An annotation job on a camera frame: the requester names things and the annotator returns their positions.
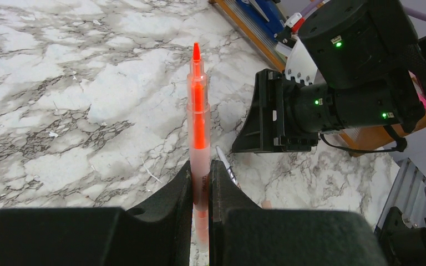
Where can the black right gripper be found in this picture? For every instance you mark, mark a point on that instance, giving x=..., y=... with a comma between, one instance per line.
x=288, y=116

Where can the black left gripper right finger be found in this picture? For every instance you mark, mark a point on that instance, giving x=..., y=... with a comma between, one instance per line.
x=243, y=233

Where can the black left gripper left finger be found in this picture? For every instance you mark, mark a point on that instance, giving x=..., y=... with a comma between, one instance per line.
x=156, y=231

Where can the orange translucent pen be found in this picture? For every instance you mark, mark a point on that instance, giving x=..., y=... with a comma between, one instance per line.
x=198, y=121

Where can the brown marker cap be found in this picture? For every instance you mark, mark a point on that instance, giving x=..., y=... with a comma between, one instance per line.
x=266, y=204

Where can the orange wooden rack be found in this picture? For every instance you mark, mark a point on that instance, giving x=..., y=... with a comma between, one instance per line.
x=345, y=110

